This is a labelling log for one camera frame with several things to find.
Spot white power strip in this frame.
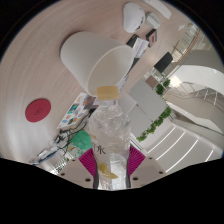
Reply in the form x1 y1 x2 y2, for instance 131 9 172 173
143 0 173 20

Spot flat round red coaster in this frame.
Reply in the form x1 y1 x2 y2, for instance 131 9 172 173
24 98 52 123

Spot white cabinet topped with plants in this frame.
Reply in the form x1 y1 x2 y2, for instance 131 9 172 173
118 78 173 143

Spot white mug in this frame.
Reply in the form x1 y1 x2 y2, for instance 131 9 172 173
59 30 135 97

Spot black and red small box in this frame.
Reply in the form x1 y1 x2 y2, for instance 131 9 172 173
145 28 158 45

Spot black tangled cable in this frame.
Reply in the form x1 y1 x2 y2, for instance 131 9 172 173
54 128 76 148

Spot green shopping bag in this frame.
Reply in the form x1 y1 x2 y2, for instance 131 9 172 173
68 129 93 156

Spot small grey-white device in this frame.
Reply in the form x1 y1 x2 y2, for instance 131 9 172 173
144 12 161 30

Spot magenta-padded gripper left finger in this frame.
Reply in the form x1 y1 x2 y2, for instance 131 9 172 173
60 148 100 189

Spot colourful sticker sheet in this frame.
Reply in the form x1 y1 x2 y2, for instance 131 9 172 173
56 92 99 130

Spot ceiling light strips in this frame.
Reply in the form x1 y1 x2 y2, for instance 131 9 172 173
146 125 216 174

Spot brown planter with plant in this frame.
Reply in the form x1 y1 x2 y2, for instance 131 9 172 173
144 74 171 96

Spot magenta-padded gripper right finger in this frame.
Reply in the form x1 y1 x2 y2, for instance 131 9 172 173
126 145 168 189

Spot black chair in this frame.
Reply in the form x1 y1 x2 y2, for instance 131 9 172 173
153 51 174 73

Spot white card box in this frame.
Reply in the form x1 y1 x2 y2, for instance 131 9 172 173
132 37 150 59

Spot clear bottle with yellow cap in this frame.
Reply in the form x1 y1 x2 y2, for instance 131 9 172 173
88 85 132 191

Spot white computer mouse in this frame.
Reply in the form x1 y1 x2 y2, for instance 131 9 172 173
122 2 146 34

